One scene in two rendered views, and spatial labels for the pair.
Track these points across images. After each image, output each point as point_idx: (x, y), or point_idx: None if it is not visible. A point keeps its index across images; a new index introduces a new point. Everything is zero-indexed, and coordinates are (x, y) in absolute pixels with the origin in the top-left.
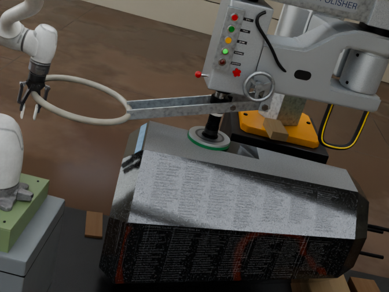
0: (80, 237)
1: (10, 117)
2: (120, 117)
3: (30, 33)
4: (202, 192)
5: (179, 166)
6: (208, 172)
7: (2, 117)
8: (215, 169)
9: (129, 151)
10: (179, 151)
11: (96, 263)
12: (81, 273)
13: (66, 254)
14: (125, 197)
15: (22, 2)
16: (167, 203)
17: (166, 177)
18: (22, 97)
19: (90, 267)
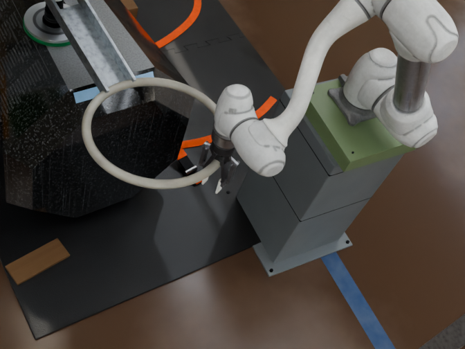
0: (76, 258)
1: (375, 54)
2: (156, 79)
3: (253, 113)
4: (134, 28)
5: (137, 40)
6: (120, 18)
7: (381, 56)
8: (113, 11)
9: (143, 93)
10: (120, 40)
11: (104, 219)
12: (131, 222)
13: (115, 252)
14: (181, 95)
15: (321, 57)
16: (163, 59)
17: (151, 54)
18: (224, 176)
19: (115, 221)
